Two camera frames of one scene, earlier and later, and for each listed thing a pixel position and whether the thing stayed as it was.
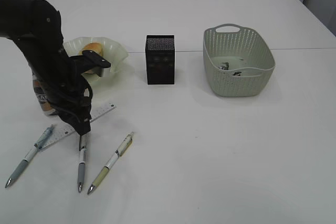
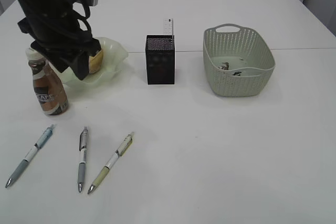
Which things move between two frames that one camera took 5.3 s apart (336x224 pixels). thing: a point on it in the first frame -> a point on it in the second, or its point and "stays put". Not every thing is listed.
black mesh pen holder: [160, 56] stays put
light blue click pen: [39, 143] stays put
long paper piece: [224, 66] stays put
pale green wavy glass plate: [113, 52] stays put
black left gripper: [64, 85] -> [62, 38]
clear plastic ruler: [65, 130] -> [168, 24]
